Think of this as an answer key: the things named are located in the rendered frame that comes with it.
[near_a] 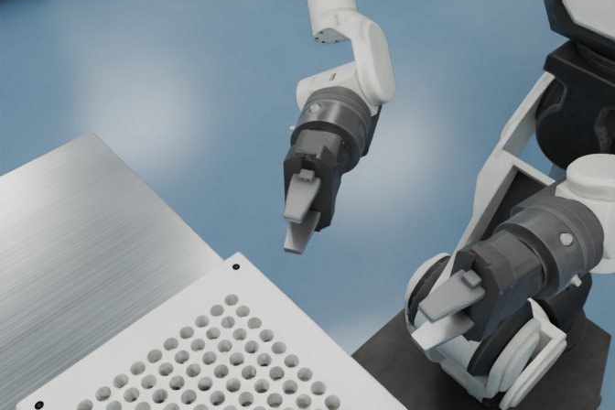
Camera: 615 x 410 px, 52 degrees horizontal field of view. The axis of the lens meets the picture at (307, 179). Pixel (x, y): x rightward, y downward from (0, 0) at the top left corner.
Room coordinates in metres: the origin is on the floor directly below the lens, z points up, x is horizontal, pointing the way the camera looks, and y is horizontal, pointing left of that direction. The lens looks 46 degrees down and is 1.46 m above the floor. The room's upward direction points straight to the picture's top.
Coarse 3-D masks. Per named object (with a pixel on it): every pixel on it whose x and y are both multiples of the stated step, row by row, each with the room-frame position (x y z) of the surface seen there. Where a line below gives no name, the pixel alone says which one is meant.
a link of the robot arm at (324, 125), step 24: (312, 120) 0.56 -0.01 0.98; (336, 120) 0.56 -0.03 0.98; (360, 120) 0.58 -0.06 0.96; (312, 144) 0.50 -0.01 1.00; (336, 144) 0.52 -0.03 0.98; (360, 144) 0.55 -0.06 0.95; (288, 168) 0.49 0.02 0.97; (312, 168) 0.49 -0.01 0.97; (336, 168) 0.49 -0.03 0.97; (336, 192) 0.51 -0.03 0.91
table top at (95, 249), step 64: (0, 192) 0.55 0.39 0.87; (64, 192) 0.55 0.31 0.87; (128, 192) 0.55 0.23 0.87; (0, 256) 0.45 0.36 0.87; (64, 256) 0.45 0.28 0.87; (128, 256) 0.45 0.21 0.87; (192, 256) 0.45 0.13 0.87; (0, 320) 0.36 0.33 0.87; (64, 320) 0.36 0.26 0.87; (128, 320) 0.36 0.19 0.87; (0, 384) 0.29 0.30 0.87
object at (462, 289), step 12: (456, 276) 0.35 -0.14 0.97; (468, 276) 0.34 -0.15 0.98; (444, 288) 0.33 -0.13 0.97; (456, 288) 0.33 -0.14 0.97; (468, 288) 0.33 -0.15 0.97; (480, 288) 0.33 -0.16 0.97; (432, 300) 0.32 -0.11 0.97; (444, 300) 0.32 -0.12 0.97; (456, 300) 0.32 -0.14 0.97; (468, 300) 0.32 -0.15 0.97; (432, 312) 0.31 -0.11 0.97; (444, 312) 0.31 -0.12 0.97
